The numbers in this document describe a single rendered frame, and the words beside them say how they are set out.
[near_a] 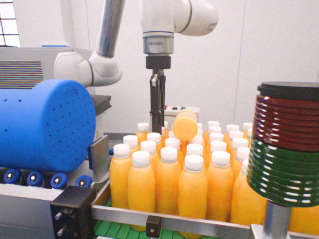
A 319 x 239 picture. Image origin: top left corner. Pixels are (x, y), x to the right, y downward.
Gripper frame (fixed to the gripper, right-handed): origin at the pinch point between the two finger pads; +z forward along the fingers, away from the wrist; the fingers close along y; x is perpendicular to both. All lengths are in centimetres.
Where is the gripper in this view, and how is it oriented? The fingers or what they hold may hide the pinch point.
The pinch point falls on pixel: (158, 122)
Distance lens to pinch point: 65.9
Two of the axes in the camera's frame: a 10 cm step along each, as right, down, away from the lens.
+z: 0.0, 9.7, 2.6
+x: 9.8, 0.5, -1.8
